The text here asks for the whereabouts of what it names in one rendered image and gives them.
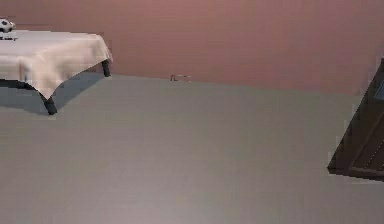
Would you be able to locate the bed with cream cover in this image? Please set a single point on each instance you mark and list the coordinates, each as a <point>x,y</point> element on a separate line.
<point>50,56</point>

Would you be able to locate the dark brown wooden cabinet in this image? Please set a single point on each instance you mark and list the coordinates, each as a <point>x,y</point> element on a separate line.
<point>363,140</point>

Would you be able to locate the black and white ball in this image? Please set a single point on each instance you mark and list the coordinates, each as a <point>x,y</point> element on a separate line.
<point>6,25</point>

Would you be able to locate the small pale wall socket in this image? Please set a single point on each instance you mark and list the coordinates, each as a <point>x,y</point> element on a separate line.
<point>180,78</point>

